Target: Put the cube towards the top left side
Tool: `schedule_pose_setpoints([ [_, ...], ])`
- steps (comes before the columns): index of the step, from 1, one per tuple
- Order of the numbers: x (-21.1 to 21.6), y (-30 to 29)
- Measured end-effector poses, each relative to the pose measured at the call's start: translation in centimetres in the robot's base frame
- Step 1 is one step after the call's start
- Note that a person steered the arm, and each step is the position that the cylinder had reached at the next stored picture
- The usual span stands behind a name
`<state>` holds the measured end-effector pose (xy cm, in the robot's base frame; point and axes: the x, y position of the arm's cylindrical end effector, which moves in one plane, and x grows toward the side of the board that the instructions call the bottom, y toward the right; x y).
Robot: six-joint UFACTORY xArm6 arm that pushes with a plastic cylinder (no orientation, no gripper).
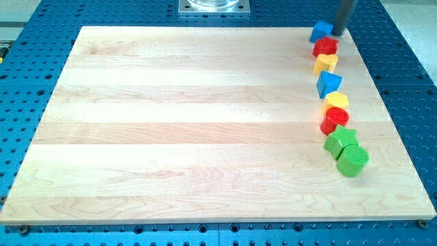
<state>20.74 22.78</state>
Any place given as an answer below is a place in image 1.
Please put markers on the blue cube block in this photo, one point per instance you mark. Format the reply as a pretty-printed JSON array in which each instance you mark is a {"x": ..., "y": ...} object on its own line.
[{"x": 320, "y": 30}]

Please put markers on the yellow hexagon block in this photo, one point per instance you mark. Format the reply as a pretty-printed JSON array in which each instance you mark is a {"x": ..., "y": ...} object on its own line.
[{"x": 335, "y": 99}]

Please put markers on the green star block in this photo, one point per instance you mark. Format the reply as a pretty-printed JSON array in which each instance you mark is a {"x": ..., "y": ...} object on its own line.
[{"x": 340, "y": 138}]

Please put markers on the green cylinder block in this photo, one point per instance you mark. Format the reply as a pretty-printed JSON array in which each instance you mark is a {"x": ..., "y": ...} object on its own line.
[{"x": 352, "y": 160}]

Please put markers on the yellow heart block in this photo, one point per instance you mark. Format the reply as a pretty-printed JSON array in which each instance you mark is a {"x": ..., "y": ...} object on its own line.
[{"x": 325, "y": 62}]

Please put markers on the blue triangle block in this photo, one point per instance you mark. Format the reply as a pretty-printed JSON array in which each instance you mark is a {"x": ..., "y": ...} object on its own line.
[{"x": 327, "y": 83}]

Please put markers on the board corner screw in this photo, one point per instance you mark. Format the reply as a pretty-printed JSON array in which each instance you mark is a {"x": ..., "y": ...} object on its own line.
[
  {"x": 23, "y": 229},
  {"x": 423, "y": 224}
]

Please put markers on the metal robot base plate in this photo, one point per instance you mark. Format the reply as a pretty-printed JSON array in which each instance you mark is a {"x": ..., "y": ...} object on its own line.
[{"x": 214, "y": 7}]

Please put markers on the red star block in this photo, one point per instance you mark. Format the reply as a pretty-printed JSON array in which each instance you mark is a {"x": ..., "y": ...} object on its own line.
[{"x": 325, "y": 45}]

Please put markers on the wooden board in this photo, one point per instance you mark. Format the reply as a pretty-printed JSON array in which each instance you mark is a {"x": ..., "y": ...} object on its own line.
[{"x": 198, "y": 124}]

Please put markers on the red cylinder block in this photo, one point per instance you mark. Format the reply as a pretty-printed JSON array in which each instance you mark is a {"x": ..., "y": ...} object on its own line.
[{"x": 334, "y": 116}]

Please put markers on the right board corner screw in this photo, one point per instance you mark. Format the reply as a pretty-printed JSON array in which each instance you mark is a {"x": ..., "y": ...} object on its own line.
[{"x": 423, "y": 224}]

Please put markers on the left board corner screw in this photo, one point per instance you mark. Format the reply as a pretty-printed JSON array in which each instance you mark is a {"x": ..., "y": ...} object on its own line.
[{"x": 23, "y": 229}]

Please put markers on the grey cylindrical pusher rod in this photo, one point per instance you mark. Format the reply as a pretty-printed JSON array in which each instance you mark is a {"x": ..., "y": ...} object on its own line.
[{"x": 341, "y": 19}]

